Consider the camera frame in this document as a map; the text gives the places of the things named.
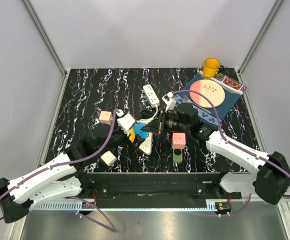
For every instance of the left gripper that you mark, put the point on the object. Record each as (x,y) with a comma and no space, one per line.
(127,144)

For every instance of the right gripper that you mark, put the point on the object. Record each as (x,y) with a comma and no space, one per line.
(154,126)

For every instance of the yellow cube socket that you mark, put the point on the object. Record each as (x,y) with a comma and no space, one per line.
(132,135)

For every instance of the blue plug adapter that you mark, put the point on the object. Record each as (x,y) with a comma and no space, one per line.
(137,128)

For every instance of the white triangular power strip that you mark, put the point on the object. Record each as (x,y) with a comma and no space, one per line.
(146,145)

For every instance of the beige cube socket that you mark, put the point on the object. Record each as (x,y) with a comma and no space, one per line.
(106,117)

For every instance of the white rectangular power strip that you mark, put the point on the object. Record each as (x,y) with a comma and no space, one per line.
(151,96)

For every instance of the pink cube socket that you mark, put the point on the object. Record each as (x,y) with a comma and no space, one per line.
(178,140)

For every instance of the green power strip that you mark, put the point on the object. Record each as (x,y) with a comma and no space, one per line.
(177,156)

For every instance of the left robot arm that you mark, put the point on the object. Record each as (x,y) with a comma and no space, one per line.
(62,177)

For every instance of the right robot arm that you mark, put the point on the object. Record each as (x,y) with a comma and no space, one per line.
(268,175)

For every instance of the white cube charger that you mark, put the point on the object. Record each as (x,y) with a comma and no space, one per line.
(108,158)

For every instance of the silver fork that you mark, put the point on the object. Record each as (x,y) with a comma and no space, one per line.
(190,101)

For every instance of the blue placemat cloth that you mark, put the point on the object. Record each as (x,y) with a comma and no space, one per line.
(216,112)

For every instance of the pink cream plate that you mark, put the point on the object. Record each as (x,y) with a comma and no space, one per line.
(210,89)

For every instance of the yellow mug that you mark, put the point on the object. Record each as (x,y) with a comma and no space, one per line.
(212,67)

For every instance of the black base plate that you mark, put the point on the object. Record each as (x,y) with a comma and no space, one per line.
(153,190)

